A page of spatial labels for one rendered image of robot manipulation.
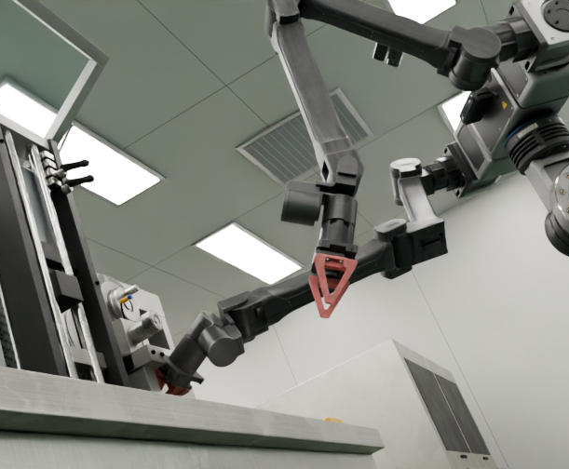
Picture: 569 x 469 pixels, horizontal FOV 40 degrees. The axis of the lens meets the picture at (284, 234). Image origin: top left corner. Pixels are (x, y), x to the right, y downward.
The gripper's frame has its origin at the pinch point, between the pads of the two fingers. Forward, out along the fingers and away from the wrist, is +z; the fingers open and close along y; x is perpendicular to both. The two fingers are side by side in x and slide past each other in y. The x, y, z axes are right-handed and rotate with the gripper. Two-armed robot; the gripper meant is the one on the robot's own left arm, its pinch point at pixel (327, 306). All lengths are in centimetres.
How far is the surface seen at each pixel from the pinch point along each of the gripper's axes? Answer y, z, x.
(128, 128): -188, -152, -87
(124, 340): -17.0, 5.5, -33.3
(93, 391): 45, 32, -24
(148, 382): -16.9, 12.4, -27.4
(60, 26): -22, -66, -66
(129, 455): 37, 35, -20
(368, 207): -347, -228, 46
